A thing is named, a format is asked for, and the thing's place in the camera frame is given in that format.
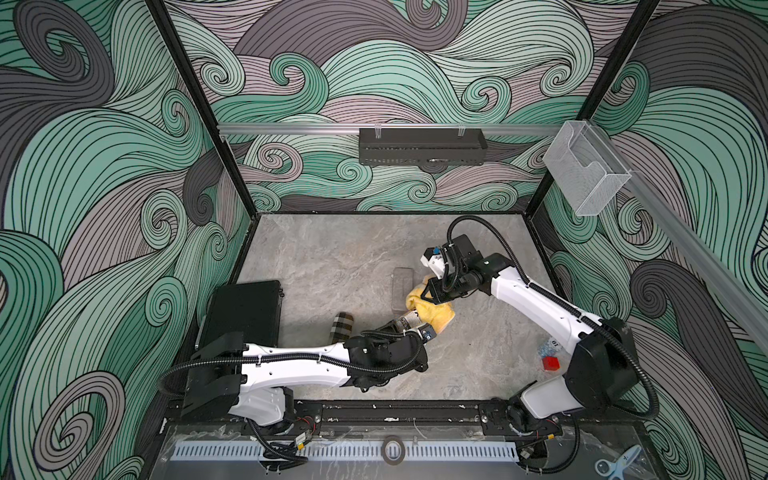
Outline yellow pink microfiber cloth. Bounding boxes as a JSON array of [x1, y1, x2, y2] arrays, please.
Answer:
[[405, 275, 456, 334]]

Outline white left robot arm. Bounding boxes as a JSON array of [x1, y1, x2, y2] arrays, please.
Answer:
[[179, 324, 436, 426]]

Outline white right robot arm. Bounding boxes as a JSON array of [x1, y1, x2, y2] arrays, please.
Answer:
[[421, 235, 640, 420]]

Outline black tape roll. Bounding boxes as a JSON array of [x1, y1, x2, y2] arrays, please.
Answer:
[[380, 435, 406, 466]]

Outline clear plastic bag scrap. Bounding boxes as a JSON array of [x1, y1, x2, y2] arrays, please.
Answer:
[[538, 337, 562, 358]]

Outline small red object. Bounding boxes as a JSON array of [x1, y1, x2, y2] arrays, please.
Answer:
[[541, 356, 561, 372]]

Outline black flat box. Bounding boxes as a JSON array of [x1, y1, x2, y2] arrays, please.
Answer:
[[196, 280, 284, 348]]

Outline blue scissors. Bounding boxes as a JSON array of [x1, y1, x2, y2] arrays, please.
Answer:
[[594, 445, 643, 480]]

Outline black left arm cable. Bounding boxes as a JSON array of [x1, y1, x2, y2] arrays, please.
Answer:
[[157, 329, 424, 397]]

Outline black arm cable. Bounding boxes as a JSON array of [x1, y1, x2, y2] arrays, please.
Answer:
[[157, 329, 424, 397], [445, 214, 660, 421]]

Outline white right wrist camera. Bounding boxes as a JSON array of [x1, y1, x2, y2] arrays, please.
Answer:
[[420, 246, 447, 279]]

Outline white perforated cable duct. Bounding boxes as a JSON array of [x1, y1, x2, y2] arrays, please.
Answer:
[[169, 440, 519, 463]]

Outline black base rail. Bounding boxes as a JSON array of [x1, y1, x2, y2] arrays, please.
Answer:
[[158, 398, 523, 438]]

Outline black wall tray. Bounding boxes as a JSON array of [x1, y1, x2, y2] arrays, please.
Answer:
[[358, 127, 488, 167]]

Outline clear acrylic wall holder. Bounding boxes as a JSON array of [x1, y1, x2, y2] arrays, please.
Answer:
[[543, 121, 632, 217]]

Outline aluminium rail right wall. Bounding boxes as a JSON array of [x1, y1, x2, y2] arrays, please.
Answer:
[[588, 122, 767, 351]]

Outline aluminium rail wall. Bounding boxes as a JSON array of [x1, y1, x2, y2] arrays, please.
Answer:
[[218, 122, 561, 137], [588, 122, 767, 351]]

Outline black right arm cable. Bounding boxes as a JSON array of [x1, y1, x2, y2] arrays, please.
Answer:
[[445, 214, 660, 421]]

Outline black corner frame post right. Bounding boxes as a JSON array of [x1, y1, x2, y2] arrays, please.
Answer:
[[524, 1, 659, 219]]

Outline black corner frame post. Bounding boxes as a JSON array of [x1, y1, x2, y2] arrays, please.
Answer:
[[145, 0, 259, 220], [524, 1, 659, 219]]

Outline aluminium rail back wall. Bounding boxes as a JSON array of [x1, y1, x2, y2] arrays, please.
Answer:
[[218, 122, 561, 137]]

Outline black corner frame post left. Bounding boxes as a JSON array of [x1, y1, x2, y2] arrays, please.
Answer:
[[145, 0, 259, 220]]

